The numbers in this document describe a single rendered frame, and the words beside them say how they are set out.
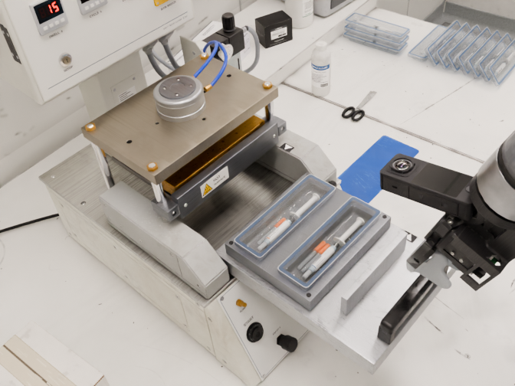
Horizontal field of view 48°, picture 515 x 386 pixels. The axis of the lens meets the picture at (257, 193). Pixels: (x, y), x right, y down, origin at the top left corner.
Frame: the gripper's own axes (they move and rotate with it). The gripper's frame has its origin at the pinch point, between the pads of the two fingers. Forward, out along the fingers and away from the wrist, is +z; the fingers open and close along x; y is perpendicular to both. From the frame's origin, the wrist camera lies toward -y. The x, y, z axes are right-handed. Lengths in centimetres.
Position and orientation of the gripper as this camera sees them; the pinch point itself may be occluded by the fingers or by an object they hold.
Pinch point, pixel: (411, 260)
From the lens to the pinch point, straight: 77.8
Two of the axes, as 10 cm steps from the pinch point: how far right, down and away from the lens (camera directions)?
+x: 6.7, -5.6, 4.9
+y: 7.2, 6.5, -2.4
